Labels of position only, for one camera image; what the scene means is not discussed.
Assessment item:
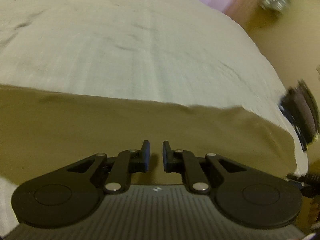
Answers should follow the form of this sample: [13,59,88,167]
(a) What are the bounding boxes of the olive brown pants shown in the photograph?
[1,86,297,184]

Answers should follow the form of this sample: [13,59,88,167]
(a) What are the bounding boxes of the folded clothes stack on bed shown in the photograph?
[279,80,319,152]

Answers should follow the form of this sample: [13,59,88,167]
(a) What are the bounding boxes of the person's right hand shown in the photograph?
[308,196,320,232]

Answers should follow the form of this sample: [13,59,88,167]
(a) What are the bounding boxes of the striped grey bed cover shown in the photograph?
[1,0,307,239]

